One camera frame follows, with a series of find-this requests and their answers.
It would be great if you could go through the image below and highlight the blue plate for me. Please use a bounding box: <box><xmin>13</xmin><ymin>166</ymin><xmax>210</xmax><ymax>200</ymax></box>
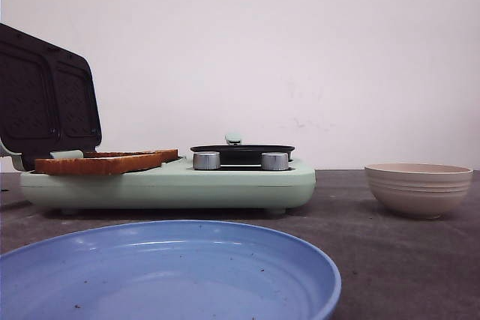
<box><xmin>1</xmin><ymin>220</ymin><xmax>342</xmax><ymax>319</ymax></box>

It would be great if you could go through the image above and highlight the right silver control knob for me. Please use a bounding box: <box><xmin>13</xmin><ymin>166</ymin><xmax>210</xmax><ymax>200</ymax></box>
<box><xmin>261</xmin><ymin>152</ymin><xmax>290</xmax><ymax>171</ymax></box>

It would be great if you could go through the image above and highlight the silver control knob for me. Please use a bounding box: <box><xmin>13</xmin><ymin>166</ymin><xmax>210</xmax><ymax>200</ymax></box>
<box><xmin>261</xmin><ymin>152</ymin><xmax>290</xmax><ymax>171</ymax></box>
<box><xmin>193</xmin><ymin>151</ymin><xmax>221</xmax><ymax>171</ymax></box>

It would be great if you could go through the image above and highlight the beige ribbed bowl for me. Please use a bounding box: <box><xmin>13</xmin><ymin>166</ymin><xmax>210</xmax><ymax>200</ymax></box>
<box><xmin>364</xmin><ymin>163</ymin><xmax>473</xmax><ymax>219</ymax></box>

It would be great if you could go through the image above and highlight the bread slice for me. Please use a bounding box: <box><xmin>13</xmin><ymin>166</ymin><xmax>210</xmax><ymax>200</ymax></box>
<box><xmin>83</xmin><ymin>149</ymin><xmax>179</xmax><ymax>163</ymax></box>
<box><xmin>34</xmin><ymin>154</ymin><xmax>163</xmax><ymax>175</ymax></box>

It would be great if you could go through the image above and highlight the mint breakfast maker lid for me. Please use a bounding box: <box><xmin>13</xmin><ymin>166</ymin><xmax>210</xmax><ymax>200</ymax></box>
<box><xmin>1</xmin><ymin>25</ymin><xmax>102</xmax><ymax>172</ymax></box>

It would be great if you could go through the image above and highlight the small black frying pan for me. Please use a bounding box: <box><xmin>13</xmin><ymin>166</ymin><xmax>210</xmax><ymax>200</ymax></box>
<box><xmin>190</xmin><ymin>134</ymin><xmax>295</xmax><ymax>165</ymax></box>

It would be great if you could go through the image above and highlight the mint green breakfast maker base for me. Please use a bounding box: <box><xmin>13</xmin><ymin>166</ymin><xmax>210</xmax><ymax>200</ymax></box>
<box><xmin>19</xmin><ymin>157</ymin><xmax>316</xmax><ymax>211</ymax></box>

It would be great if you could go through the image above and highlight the left silver control knob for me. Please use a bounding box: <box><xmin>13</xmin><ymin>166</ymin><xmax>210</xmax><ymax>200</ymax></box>
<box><xmin>193</xmin><ymin>151</ymin><xmax>221</xmax><ymax>171</ymax></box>

